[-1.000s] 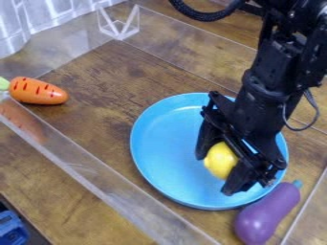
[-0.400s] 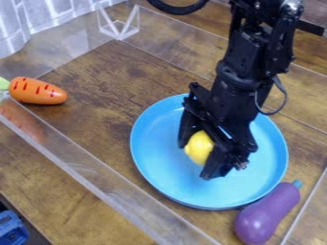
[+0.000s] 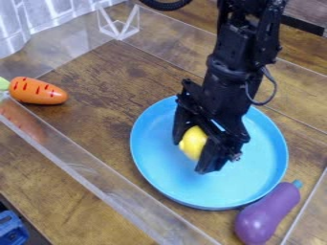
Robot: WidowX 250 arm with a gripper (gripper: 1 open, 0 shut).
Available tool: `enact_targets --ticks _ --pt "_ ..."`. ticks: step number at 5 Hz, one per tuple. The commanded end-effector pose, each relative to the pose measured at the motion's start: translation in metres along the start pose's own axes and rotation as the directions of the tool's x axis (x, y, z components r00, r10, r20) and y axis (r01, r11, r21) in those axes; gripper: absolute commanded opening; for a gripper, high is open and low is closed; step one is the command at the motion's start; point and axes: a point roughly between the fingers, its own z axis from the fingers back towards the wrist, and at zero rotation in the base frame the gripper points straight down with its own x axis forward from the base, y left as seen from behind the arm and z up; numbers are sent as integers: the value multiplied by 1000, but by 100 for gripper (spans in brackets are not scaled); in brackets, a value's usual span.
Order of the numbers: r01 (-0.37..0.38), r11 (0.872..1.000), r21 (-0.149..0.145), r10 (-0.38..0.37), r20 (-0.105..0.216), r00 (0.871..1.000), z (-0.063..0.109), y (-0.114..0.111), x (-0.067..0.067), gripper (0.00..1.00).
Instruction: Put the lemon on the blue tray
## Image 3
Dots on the white checkered curtain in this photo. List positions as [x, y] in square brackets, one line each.
[25, 17]

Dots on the clear acrylic barrier wall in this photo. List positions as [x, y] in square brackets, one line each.
[67, 172]

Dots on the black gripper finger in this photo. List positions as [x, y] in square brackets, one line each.
[184, 122]
[222, 148]

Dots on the orange toy carrot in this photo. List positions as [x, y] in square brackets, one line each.
[31, 90]

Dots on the yellow toy lemon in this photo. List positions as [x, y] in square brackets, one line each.
[193, 142]

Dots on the blue plastic object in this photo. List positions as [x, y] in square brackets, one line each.
[14, 233]

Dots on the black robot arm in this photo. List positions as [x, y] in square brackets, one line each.
[248, 44]

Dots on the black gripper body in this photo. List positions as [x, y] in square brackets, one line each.
[222, 99]

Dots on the blue round tray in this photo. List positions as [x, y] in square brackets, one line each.
[240, 184]

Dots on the purple toy eggplant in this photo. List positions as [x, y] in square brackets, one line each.
[258, 220]

